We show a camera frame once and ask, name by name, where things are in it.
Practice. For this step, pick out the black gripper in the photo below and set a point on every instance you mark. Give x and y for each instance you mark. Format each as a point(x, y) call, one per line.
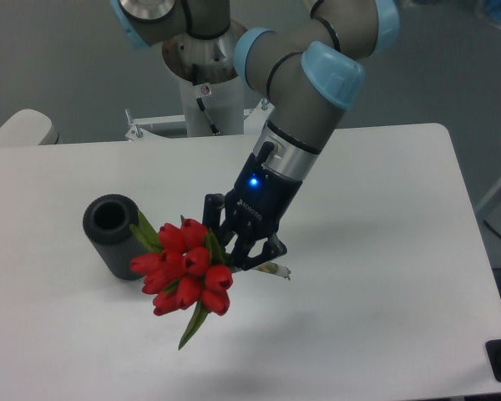
point(253, 210)

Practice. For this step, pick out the red tulip bouquet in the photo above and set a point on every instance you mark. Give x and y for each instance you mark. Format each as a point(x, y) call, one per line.
point(184, 267)

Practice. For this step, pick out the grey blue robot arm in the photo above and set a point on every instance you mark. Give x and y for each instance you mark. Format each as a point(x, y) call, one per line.
point(311, 76)

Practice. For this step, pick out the dark grey ribbed vase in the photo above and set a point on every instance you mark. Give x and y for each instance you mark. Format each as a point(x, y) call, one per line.
point(106, 223)

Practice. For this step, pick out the white chair back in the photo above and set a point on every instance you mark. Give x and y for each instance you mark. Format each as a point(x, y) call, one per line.
point(28, 127)

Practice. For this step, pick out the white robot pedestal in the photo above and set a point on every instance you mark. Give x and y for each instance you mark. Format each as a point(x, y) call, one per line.
point(208, 110)

